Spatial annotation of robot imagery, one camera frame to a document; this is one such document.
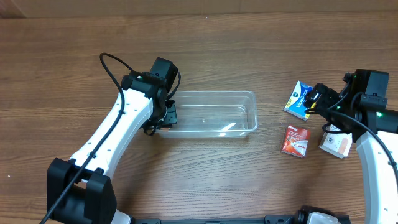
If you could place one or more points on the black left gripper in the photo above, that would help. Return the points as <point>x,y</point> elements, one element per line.
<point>170,115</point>

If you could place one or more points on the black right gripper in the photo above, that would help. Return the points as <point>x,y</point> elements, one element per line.
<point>315,101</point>

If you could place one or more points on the clear plastic container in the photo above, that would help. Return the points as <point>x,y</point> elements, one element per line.
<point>213,114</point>

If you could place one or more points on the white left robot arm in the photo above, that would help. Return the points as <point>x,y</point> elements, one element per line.
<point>80,190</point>

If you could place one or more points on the red medicine box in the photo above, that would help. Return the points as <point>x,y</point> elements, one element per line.
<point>295,141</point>

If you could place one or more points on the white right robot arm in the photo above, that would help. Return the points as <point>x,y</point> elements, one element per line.
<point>359,110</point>

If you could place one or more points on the white Hansaplast plaster box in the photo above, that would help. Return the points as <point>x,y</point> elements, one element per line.
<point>337,144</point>

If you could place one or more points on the blue VapoDrops box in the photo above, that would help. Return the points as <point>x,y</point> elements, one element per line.
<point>295,103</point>

